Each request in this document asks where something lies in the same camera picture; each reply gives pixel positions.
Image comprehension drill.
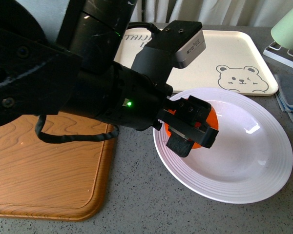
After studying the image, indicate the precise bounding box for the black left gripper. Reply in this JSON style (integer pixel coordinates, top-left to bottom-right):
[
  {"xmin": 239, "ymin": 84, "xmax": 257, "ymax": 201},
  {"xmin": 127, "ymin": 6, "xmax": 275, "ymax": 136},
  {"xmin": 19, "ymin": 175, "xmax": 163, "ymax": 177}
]
[{"xmin": 61, "ymin": 60, "xmax": 220, "ymax": 158}]

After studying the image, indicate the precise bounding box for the orange fruit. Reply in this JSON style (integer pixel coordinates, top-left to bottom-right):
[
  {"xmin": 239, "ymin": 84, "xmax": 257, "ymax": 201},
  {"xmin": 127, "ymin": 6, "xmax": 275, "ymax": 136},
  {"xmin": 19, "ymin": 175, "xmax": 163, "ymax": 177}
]
[{"xmin": 164, "ymin": 97, "xmax": 219, "ymax": 150}]

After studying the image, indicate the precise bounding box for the white ribbed plate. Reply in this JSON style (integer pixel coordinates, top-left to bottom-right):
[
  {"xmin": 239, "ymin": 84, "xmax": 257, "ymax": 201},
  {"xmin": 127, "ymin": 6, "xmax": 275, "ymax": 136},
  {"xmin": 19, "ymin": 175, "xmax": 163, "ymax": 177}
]
[{"xmin": 153, "ymin": 88, "xmax": 293, "ymax": 204}]

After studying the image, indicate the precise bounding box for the cream bear tray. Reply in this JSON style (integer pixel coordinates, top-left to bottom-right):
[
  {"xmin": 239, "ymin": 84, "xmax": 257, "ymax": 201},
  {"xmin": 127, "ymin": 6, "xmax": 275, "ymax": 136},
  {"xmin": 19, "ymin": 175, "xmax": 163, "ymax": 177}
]
[{"xmin": 113, "ymin": 28, "xmax": 279, "ymax": 97}]

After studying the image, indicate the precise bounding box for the grey folded cloth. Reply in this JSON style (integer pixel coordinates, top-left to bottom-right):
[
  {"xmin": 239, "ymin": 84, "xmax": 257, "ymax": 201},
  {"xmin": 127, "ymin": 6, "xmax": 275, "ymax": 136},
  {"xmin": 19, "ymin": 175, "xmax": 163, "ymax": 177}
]
[{"xmin": 274, "ymin": 74, "xmax": 293, "ymax": 122}]

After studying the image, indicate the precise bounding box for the grey white curtain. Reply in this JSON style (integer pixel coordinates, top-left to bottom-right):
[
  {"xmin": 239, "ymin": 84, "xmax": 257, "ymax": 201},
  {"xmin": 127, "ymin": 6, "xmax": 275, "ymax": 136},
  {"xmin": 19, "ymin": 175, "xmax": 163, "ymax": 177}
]
[{"xmin": 131, "ymin": 0, "xmax": 293, "ymax": 27}]

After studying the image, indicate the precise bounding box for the white cup rack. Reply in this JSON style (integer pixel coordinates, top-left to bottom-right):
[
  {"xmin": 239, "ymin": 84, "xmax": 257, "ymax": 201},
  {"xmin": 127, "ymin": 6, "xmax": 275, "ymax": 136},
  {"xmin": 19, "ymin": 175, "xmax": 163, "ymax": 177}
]
[{"xmin": 263, "ymin": 41, "xmax": 293, "ymax": 68}]

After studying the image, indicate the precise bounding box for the green plastic cup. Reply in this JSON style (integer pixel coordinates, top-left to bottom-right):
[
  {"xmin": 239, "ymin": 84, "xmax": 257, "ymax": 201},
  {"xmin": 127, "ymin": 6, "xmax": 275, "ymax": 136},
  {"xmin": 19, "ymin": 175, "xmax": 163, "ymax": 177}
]
[{"xmin": 271, "ymin": 9, "xmax": 293, "ymax": 50}]

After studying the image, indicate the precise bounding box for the wooden cutting board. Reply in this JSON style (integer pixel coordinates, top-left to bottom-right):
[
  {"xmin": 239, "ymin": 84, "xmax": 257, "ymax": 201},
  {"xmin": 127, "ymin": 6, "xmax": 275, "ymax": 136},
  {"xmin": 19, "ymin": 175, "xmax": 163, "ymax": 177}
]
[{"xmin": 0, "ymin": 116, "xmax": 114, "ymax": 221}]

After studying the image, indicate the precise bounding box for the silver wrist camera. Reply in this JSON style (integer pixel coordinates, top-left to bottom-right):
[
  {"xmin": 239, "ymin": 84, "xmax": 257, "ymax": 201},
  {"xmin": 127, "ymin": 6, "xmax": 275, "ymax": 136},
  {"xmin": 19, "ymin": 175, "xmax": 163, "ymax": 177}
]
[{"xmin": 129, "ymin": 20, "xmax": 206, "ymax": 88}]

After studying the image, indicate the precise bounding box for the black wrapped cable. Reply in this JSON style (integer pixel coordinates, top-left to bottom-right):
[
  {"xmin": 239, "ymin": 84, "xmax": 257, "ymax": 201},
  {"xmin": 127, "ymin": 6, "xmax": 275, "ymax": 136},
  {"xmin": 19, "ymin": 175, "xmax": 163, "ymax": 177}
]
[{"xmin": 34, "ymin": 114, "xmax": 120, "ymax": 144}]

